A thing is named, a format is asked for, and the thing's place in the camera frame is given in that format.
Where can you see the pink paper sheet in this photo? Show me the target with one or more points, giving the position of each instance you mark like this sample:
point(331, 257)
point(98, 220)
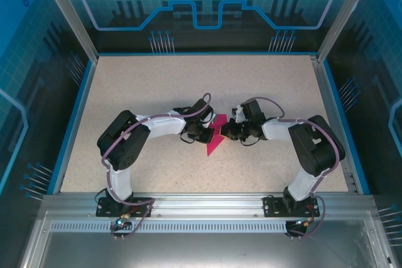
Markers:
point(216, 145)

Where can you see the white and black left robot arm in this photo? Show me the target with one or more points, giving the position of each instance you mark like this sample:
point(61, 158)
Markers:
point(163, 126)

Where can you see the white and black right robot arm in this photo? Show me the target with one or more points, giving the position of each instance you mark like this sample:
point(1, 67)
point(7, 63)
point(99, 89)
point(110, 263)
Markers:
point(276, 130)

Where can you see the metal sheet panel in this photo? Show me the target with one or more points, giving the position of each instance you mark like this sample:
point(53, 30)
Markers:
point(204, 249)

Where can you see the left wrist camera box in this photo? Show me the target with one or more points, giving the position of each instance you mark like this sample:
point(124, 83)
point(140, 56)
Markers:
point(213, 119)

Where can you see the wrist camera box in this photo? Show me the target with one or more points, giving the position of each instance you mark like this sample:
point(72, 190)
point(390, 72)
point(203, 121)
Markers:
point(213, 119)
point(238, 114)

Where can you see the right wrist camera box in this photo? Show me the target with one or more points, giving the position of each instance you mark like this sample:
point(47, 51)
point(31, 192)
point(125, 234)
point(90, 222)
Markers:
point(238, 114)

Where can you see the aluminium mounting rail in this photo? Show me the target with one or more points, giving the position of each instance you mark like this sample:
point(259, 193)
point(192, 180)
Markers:
point(207, 205)

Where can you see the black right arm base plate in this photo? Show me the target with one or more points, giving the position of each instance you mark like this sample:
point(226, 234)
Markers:
point(273, 206)

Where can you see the aluminium side rail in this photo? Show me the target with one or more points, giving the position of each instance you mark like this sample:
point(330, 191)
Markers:
point(334, 123)

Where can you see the blue table frame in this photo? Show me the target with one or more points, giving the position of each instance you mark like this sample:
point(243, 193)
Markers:
point(344, 123)

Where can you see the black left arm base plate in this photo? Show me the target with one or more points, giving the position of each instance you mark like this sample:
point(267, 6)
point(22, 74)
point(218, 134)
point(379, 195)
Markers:
point(141, 210)

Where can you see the aluminium corner post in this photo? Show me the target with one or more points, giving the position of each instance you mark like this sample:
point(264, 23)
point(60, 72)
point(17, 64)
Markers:
point(71, 13)
point(342, 13)

